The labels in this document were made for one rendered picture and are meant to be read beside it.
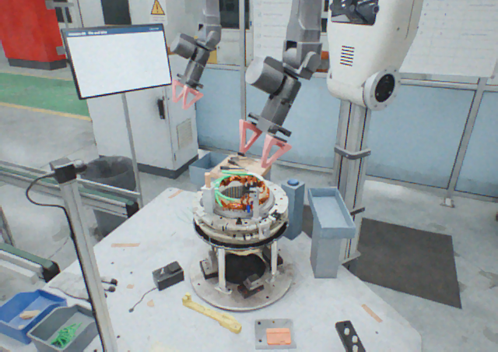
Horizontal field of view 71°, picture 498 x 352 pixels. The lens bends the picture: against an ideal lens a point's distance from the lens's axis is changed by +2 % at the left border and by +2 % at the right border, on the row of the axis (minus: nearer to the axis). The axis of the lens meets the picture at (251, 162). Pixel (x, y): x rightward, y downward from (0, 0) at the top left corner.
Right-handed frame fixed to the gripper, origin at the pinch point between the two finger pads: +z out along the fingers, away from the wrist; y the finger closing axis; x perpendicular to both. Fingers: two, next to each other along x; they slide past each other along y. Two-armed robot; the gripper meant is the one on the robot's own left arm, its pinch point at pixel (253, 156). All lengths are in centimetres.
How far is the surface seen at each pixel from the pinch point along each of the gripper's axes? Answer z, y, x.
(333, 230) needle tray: 13.7, -0.2, 41.2
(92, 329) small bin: 70, -22, -9
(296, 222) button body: 26, -30, 59
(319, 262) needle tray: 30, -7, 53
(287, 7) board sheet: -94, -202, 121
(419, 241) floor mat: 30, -57, 223
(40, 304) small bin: 79, -44, -19
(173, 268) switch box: 54, -33, 15
